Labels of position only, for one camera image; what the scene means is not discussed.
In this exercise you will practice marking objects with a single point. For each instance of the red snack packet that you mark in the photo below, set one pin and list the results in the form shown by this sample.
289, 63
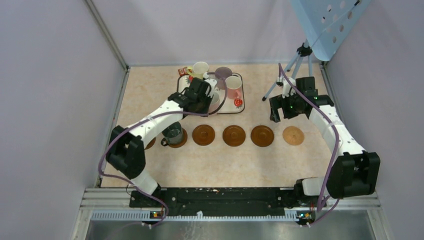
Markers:
183, 71

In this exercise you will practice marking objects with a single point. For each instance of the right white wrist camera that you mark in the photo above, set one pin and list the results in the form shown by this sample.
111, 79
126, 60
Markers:
287, 89

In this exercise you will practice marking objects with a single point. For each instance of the white strawberry tray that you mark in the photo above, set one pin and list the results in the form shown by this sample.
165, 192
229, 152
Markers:
231, 106

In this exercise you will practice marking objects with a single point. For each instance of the green mug back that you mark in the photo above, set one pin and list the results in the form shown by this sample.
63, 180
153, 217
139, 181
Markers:
198, 69

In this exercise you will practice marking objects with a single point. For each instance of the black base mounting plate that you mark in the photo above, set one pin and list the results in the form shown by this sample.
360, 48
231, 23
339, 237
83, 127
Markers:
225, 201

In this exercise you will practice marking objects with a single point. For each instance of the brown coaster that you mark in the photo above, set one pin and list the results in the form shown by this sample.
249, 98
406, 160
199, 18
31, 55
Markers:
262, 136
179, 140
150, 144
203, 135
234, 135

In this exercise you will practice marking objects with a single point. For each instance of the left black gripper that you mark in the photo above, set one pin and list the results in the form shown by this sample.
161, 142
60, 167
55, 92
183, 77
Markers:
209, 100

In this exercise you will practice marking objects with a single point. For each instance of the dark green mug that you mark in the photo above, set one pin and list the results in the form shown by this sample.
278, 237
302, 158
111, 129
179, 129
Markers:
173, 135

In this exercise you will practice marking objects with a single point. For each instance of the pink mug back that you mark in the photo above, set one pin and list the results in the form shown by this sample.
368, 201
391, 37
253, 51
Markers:
234, 87

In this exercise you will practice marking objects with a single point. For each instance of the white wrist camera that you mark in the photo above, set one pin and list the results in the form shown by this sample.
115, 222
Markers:
287, 89
212, 81

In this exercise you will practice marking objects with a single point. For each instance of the light tan coaster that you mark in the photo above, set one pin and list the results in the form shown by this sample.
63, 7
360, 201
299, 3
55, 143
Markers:
293, 135

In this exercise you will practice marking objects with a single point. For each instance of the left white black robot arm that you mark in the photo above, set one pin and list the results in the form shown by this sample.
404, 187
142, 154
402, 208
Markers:
126, 149

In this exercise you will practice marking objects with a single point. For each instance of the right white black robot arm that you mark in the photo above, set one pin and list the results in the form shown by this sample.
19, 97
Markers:
352, 171

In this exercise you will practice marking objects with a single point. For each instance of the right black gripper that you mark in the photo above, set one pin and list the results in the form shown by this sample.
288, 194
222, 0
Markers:
277, 102

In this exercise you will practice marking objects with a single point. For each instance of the pink mug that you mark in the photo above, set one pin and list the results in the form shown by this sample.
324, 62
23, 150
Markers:
215, 102
234, 87

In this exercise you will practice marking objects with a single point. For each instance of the purple mug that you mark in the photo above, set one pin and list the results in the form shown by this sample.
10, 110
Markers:
221, 74

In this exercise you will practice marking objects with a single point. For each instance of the light blue music stand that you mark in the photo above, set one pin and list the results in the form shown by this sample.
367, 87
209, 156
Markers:
325, 23

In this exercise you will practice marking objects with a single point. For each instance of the pink mug front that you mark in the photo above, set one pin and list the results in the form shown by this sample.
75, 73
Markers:
215, 102

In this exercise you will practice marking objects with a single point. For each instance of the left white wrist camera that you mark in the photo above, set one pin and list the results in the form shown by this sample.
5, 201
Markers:
212, 81

